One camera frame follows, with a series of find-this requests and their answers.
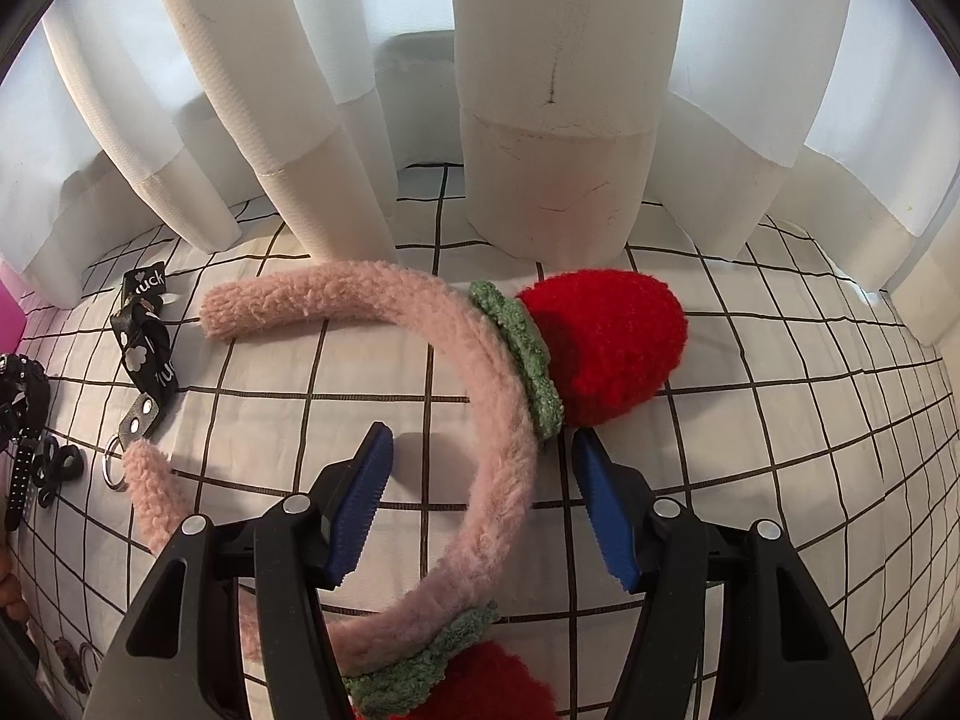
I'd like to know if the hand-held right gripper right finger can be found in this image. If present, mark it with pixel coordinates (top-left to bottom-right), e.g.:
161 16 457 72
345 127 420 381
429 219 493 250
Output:
571 427 875 720

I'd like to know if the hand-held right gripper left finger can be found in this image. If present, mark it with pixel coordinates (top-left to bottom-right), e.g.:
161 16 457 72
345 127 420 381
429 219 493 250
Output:
82 422 395 720

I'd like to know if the pink fuzzy strawberry headband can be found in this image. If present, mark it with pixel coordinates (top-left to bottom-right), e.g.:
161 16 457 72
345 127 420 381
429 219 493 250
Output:
122 260 689 720

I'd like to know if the black hair tie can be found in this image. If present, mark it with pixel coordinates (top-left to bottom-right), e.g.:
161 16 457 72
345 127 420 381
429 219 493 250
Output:
34 433 83 507

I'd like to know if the pink plastic box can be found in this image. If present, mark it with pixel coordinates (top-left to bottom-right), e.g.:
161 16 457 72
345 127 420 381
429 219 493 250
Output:
0 259 35 350

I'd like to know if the person's left hand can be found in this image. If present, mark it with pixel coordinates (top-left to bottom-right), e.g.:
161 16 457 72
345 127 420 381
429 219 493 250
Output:
0 549 27 617

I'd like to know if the white checkered bed sheet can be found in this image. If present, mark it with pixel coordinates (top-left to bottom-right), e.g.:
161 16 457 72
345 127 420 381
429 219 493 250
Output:
0 165 960 720

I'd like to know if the white curtain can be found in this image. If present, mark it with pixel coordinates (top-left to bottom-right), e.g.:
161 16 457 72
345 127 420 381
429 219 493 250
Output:
0 0 960 346

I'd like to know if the black printed strap keychain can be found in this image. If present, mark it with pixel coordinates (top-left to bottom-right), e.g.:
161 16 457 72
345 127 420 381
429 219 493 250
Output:
97 268 181 494

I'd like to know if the dark charm with metal ring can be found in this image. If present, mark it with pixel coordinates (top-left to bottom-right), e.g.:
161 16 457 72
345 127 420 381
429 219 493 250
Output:
52 637 102 695

